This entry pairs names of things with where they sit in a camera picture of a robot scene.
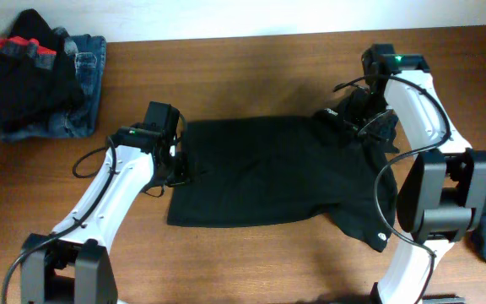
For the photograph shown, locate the folded blue denim jeans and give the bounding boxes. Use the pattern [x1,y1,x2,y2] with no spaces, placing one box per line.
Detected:
[0,27,106,142]

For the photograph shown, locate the left black cable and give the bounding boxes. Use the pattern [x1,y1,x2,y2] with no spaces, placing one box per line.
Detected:
[0,111,189,304]

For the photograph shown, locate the black garment with red trim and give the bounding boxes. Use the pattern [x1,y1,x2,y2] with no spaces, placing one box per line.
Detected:
[0,8,85,132]

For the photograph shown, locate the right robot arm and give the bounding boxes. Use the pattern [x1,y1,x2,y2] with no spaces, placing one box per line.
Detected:
[342,44,486,303]

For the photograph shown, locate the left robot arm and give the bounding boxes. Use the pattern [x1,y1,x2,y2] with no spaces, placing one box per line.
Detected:
[11,101,189,304]

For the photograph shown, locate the black t-shirt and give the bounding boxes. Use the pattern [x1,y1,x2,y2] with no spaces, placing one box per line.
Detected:
[167,109,397,251]

